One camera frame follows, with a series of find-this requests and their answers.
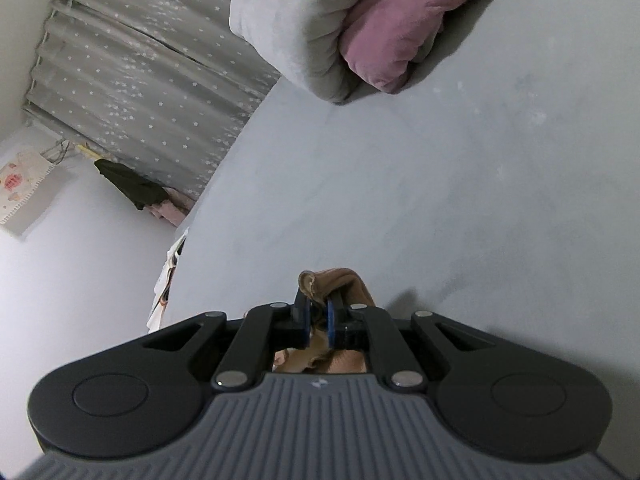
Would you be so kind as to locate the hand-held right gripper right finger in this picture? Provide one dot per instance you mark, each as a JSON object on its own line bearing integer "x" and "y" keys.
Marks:
{"x": 331, "y": 322}

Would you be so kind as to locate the dark hanging garment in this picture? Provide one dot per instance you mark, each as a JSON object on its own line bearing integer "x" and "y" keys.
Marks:
{"x": 130, "y": 185}

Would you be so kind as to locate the pink blanket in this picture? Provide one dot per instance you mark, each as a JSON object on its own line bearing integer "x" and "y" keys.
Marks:
{"x": 395, "y": 35}

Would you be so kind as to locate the white pink patterned bag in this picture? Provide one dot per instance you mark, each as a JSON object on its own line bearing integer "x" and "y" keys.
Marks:
{"x": 20, "y": 185}

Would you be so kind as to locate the yellow coat rack pole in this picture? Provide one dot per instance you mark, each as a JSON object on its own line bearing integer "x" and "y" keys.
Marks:
{"x": 87, "y": 151}

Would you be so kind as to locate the grey duvet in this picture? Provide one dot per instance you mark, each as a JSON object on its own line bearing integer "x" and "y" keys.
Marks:
{"x": 290, "y": 20}

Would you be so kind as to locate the grey star-print curtain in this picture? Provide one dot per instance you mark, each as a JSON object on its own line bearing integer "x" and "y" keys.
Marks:
{"x": 140, "y": 60}

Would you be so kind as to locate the tan ribbed knit sweater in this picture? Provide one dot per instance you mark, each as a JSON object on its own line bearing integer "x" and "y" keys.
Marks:
{"x": 345, "y": 282}

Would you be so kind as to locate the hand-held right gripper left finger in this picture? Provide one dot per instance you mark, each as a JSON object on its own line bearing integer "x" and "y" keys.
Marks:
{"x": 306, "y": 327}

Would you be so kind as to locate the grey bed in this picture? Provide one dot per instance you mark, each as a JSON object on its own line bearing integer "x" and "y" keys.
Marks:
{"x": 400, "y": 185}

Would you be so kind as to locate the pink hanging garment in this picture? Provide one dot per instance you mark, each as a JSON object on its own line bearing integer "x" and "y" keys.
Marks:
{"x": 170, "y": 210}

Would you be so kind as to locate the white printed papers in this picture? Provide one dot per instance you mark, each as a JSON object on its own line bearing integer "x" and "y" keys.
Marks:
{"x": 160, "y": 300}

